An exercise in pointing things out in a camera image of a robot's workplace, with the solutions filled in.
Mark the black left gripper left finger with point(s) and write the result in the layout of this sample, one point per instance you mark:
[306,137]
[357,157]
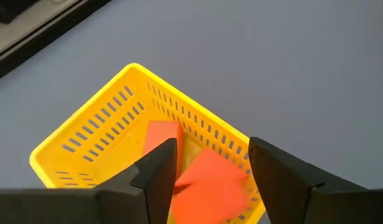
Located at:
[160,174]

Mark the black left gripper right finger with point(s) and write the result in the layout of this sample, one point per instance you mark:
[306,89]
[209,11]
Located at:
[278,180]

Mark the small orange block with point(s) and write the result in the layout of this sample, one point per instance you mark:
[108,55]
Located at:
[161,130]

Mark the orange rectangular block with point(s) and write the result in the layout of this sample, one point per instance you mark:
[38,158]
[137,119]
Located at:
[210,186]

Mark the yellow plastic basket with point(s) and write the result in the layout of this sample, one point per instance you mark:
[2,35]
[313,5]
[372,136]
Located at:
[129,152]

